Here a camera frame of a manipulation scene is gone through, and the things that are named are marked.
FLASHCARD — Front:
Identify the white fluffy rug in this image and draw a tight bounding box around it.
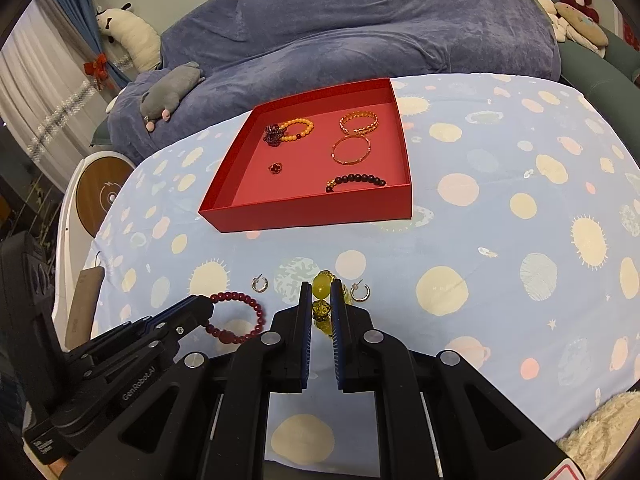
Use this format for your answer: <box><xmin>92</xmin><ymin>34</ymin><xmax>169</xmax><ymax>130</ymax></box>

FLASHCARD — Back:
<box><xmin>556</xmin><ymin>390</ymin><xmax>640</xmax><ymax>480</ymax></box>

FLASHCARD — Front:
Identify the red ribbon bow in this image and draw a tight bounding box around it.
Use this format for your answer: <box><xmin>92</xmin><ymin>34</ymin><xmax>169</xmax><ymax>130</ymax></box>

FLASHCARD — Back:
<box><xmin>82</xmin><ymin>52</ymin><xmax>112</xmax><ymax>92</ymax></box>

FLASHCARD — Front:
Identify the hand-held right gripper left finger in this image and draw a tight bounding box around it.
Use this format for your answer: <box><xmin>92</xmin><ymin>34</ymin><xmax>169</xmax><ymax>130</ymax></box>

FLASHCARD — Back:
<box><xmin>60</xmin><ymin>281</ymin><xmax>315</xmax><ymax>480</ymax></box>

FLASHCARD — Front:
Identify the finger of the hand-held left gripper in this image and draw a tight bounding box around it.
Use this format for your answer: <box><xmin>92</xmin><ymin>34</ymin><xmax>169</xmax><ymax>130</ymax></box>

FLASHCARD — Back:
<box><xmin>64</xmin><ymin>315</ymin><xmax>168</xmax><ymax>361</ymax></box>
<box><xmin>132</xmin><ymin>294</ymin><xmax>215</xmax><ymax>356</ymax></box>

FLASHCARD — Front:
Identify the small white plush toy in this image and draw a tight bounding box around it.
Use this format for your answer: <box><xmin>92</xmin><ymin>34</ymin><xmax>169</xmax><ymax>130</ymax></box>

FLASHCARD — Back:
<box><xmin>522</xmin><ymin>0</ymin><xmax>567</xmax><ymax>44</ymax></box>

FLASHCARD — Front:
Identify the orange bead bracelet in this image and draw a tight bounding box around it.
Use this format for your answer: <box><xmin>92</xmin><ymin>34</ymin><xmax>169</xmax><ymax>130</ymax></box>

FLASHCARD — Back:
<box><xmin>277</xmin><ymin>117</ymin><xmax>316</xmax><ymax>142</ymax></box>

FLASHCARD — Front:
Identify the red cardboard box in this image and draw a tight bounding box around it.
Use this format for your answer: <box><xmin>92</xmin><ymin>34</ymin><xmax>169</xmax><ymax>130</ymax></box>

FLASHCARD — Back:
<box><xmin>198</xmin><ymin>77</ymin><xmax>414</xmax><ymax>233</ymax></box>

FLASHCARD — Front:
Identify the grey plush mouse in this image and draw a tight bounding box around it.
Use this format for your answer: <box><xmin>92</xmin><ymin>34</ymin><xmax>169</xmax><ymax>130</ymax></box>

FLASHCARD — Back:
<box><xmin>139</xmin><ymin>61</ymin><xmax>206</xmax><ymax>134</ymax></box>

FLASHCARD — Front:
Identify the dark red bead bracelet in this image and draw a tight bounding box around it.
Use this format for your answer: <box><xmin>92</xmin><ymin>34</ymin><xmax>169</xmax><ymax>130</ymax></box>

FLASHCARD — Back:
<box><xmin>204</xmin><ymin>291</ymin><xmax>268</xmax><ymax>346</ymax></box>

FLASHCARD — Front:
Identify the blue-grey plush blanket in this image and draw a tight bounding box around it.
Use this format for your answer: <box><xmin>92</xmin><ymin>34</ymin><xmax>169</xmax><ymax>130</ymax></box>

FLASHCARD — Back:
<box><xmin>107</xmin><ymin>0</ymin><xmax>561</xmax><ymax>166</ymax></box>

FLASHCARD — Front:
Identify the blue curtain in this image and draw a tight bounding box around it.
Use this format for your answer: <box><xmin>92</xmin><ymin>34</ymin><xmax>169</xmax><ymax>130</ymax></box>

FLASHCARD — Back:
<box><xmin>50</xmin><ymin>0</ymin><xmax>132</xmax><ymax>92</ymax></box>

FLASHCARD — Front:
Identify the green sofa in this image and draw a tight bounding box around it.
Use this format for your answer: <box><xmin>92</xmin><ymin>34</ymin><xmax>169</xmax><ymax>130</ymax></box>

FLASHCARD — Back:
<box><xmin>480</xmin><ymin>0</ymin><xmax>640</xmax><ymax>107</ymax></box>

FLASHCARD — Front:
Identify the black bead bracelet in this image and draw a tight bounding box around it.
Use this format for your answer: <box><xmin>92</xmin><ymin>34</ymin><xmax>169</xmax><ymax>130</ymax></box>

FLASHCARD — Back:
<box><xmin>325</xmin><ymin>172</ymin><xmax>388</xmax><ymax>194</ymax></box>

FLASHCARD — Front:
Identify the thin gold bangle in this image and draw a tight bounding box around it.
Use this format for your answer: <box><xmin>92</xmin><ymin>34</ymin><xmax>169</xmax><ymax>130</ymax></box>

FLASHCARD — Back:
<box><xmin>331</xmin><ymin>135</ymin><xmax>373</xmax><ymax>166</ymax></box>

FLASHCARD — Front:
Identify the red wall poster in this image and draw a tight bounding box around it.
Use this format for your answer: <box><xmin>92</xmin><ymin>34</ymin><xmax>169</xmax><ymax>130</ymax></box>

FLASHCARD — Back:
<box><xmin>620</xmin><ymin>14</ymin><xmax>640</xmax><ymax>52</ymax></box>

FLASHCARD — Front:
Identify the gold leaf cuff bracelet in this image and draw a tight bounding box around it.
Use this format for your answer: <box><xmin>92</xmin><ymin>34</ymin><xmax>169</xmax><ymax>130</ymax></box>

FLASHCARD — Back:
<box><xmin>339</xmin><ymin>110</ymin><xmax>380</xmax><ymax>136</ymax></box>

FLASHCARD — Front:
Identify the beige cookie plush cushion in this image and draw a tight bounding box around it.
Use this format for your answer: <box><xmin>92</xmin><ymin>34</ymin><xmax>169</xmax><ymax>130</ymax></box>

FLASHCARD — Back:
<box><xmin>554</xmin><ymin>1</ymin><xmax>610</xmax><ymax>59</ymax></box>

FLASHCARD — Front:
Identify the white long plush toy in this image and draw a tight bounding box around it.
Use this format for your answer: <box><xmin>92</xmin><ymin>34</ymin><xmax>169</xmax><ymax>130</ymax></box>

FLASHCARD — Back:
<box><xmin>95</xmin><ymin>2</ymin><xmax>164</xmax><ymax>74</ymax></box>

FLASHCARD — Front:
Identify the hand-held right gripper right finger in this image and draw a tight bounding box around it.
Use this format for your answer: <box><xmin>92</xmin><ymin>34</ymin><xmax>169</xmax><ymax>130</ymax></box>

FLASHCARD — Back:
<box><xmin>330</xmin><ymin>280</ymin><xmax>586</xmax><ymax>480</ymax></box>

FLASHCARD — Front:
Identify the brown paper tag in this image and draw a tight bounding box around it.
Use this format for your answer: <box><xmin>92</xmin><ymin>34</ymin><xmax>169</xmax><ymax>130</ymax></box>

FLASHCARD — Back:
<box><xmin>65</xmin><ymin>266</ymin><xmax>106</xmax><ymax>352</ymax></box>

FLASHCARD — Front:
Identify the white sheer curtain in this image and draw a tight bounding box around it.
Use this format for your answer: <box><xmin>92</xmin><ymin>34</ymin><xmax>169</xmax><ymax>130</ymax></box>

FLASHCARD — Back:
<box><xmin>0</xmin><ymin>0</ymin><xmax>122</xmax><ymax>162</ymax></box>

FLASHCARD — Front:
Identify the yellow-green bead bracelet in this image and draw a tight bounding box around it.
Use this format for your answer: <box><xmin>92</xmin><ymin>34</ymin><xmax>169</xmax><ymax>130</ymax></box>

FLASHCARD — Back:
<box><xmin>311</xmin><ymin>269</ymin><xmax>346</xmax><ymax>337</ymax></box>

